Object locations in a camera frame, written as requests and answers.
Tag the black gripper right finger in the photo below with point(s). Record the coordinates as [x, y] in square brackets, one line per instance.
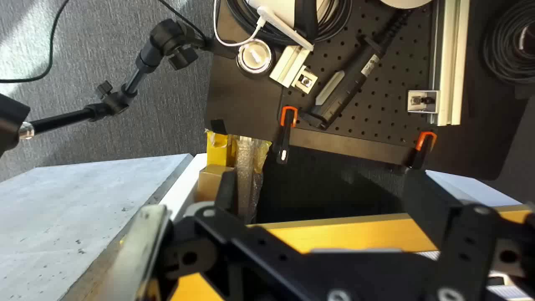
[427, 202]

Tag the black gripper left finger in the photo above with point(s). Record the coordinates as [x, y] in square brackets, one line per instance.
[227, 198]

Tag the orange black clamp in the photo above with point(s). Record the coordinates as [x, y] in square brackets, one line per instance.
[424, 147]
[289, 122]

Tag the black grey power tool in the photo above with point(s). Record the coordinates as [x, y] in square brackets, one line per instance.
[345, 90]

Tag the black perforated board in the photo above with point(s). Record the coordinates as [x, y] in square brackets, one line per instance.
[374, 122]

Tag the silver aluminium extrusion bar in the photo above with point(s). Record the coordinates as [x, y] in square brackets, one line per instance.
[454, 23]

